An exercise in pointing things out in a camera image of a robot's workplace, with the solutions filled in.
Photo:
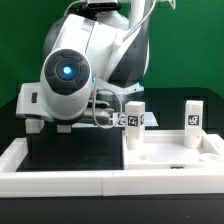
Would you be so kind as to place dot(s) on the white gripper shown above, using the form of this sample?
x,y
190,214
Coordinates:
x,y
36,101

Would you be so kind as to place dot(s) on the white square tabletop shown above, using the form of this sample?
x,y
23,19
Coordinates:
x,y
164,149

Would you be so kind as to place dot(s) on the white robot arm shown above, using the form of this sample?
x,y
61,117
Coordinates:
x,y
98,45

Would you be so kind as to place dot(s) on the white marker plate with tags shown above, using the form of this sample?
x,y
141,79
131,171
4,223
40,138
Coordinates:
x,y
149,121

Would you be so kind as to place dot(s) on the white U-shaped fence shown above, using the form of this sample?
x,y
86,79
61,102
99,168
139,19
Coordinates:
x,y
101,183

